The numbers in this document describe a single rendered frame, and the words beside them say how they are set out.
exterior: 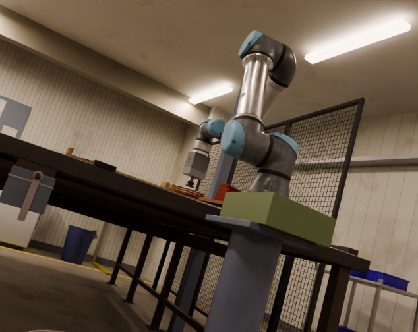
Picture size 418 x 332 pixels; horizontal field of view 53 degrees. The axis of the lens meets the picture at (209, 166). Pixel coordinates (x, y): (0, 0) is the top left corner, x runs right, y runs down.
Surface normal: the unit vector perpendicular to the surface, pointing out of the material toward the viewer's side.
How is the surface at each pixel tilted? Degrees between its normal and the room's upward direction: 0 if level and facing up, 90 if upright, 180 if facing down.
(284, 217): 90
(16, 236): 90
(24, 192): 90
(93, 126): 90
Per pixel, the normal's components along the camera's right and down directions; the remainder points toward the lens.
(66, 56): 0.48, -0.03
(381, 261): -0.83, -0.34
